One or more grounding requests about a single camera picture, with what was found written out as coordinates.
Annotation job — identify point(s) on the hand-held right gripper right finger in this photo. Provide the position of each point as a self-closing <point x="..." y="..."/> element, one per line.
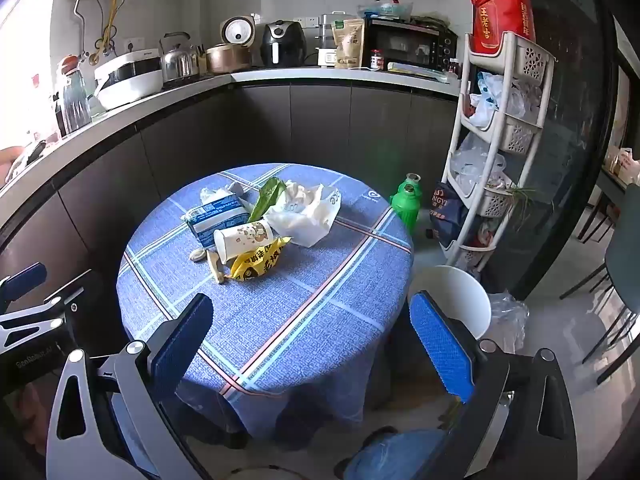
<point x="440" y="345"/>

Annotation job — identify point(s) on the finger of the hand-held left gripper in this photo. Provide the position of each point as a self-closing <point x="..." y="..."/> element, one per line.
<point x="67" y="297"/>
<point x="22" y="277"/>

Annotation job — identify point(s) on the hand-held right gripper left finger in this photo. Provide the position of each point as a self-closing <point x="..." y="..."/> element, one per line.
<point x="182" y="345"/>

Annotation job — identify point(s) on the white round bin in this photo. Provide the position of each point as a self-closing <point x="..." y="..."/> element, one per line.
<point x="460" y="295"/>

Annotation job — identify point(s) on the clear bin liner bag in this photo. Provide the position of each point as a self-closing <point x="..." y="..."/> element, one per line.
<point x="507" y="320"/>

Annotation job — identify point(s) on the beige peel scrap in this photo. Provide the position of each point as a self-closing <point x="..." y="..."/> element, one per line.
<point x="215" y="265"/>

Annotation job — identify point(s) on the pale nut shell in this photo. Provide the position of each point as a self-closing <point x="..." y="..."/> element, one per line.
<point x="196" y="255"/>

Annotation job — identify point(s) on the yellow snack wrapper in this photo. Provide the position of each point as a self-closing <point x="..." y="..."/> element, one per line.
<point x="255" y="262"/>

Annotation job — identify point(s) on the blue cloth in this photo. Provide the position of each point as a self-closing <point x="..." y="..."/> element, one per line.
<point x="395" y="455"/>

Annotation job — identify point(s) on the printed paper cup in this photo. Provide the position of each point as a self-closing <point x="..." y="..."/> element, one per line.
<point x="240" y="240"/>

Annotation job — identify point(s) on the blue white milk carton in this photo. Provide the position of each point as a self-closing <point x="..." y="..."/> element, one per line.
<point x="220" y="220"/>

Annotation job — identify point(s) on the blue plaid tablecloth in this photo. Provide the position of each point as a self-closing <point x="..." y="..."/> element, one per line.
<point x="310" y="300"/>

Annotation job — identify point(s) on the dark blue sack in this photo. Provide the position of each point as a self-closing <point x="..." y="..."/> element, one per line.
<point x="447" y="210"/>

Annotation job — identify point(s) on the green thermos flask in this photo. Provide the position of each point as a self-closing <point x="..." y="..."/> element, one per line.
<point x="405" y="207"/>

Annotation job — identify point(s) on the green wrapper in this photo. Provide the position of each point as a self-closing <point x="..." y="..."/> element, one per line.
<point x="265" y="200"/>

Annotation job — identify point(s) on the white plastic bag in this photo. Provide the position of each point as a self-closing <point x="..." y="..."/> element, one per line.
<point x="305" y="225"/>

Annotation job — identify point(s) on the green onion bunch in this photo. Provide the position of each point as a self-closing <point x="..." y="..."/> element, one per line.
<point x="530" y="197"/>

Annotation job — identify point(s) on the clear water jug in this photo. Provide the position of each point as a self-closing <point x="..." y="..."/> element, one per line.
<point x="75" y="105"/>

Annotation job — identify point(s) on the clear plastic bags bundle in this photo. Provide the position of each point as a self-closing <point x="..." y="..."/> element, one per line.
<point x="472" y="165"/>

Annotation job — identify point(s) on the dark dining chair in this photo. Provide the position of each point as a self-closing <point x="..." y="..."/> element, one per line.
<point x="622" y="260"/>

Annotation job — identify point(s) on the white electric cooker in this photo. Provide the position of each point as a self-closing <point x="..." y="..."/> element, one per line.
<point x="130" y="85"/>

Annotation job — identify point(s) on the white storage rack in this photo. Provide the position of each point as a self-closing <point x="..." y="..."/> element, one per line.
<point x="517" y="135"/>

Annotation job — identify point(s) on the white plastic bags bundle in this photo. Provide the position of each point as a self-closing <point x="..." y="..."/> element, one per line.
<point x="487" y="105"/>

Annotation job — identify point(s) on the dark kitchen base cabinet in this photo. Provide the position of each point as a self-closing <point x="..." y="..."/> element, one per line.
<point x="300" y="120"/>

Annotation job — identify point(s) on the steel kettle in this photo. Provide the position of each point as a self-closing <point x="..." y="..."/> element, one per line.
<point x="177" y="62"/>

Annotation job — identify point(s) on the black framed glass door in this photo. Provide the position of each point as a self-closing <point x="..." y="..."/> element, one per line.
<point x="565" y="110"/>

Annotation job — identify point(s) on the long foil wrap box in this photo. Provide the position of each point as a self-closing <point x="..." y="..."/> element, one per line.
<point x="415" y="69"/>

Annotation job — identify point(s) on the copper rice cooker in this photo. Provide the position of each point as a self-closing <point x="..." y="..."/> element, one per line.
<point x="227" y="60"/>

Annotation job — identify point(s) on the red lid jar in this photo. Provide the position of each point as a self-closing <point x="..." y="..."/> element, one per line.
<point x="377" y="60"/>

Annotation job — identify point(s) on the brown paper pouch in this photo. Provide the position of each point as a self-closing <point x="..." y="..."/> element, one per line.
<point x="348" y="40"/>

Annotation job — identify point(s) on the black air fryer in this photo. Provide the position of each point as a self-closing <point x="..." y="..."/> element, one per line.
<point x="282" y="42"/>

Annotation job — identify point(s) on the red gift bag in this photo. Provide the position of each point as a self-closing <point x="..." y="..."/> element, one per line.
<point x="500" y="15"/>

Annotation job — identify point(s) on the plastic bag on oven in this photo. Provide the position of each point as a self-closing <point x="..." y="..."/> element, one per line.
<point x="385" y="10"/>

